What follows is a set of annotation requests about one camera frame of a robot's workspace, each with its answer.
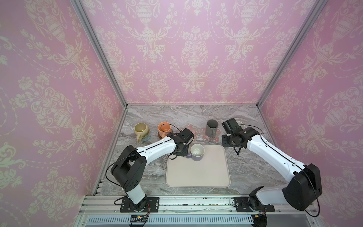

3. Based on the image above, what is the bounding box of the left aluminium corner post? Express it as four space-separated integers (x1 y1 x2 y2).
70 0 128 108

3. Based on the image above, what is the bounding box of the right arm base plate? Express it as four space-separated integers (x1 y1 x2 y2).
232 197 275 213

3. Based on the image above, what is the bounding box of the pink flower coaster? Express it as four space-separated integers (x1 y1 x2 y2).
185 124 200 142
200 126 221 142

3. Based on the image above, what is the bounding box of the grey mug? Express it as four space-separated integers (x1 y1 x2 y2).
205 119 219 139

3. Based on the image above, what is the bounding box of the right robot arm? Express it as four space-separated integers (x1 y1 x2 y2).
222 122 322 211

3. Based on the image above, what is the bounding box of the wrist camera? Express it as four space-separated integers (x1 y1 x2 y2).
179 128 194 145
222 118 243 137

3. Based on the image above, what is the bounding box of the orange pink mug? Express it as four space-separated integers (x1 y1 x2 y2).
158 122 172 139

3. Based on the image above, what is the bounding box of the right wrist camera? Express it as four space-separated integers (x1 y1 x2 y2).
222 118 243 137

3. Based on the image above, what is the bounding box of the beige serving tray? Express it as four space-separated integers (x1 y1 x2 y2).
165 145 231 188

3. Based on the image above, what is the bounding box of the blue woven round coaster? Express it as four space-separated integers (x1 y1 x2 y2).
141 133 151 142

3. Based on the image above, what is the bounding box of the lavender white mug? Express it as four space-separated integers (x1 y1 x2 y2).
186 144 205 161

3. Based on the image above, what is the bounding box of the right aluminium corner post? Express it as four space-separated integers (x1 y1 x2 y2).
256 0 328 109

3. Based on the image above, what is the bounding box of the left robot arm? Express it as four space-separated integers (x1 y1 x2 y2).
108 132 194 212

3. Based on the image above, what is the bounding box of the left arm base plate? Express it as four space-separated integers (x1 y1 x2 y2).
119 196 160 213

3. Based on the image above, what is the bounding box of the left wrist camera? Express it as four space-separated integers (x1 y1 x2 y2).
179 128 194 145

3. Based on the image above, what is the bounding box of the aluminium corner post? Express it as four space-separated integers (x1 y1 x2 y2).
70 0 128 108
256 0 328 109

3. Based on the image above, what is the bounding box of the yellow-green mug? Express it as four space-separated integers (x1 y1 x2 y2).
134 123 149 142

